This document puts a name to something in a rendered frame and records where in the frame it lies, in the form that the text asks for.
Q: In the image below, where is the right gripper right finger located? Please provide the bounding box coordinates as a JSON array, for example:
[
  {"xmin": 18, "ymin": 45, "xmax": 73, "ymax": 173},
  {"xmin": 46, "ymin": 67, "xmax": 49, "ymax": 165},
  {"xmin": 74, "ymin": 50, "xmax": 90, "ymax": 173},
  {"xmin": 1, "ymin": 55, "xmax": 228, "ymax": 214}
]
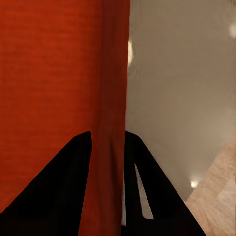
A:
[{"xmin": 124, "ymin": 131, "xmax": 206, "ymax": 236}]

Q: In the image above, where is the storage box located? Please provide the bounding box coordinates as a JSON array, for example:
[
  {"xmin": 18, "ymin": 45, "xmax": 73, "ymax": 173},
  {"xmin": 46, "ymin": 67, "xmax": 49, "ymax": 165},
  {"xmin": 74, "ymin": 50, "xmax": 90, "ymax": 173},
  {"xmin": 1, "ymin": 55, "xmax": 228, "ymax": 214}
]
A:
[{"xmin": 0, "ymin": 0, "xmax": 130, "ymax": 236}]

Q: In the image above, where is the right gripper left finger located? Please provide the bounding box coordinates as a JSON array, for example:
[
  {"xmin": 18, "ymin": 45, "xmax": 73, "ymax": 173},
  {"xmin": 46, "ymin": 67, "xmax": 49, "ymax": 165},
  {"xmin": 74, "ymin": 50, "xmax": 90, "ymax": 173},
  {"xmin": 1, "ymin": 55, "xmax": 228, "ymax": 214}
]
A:
[{"xmin": 0, "ymin": 131, "xmax": 92, "ymax": 236}]

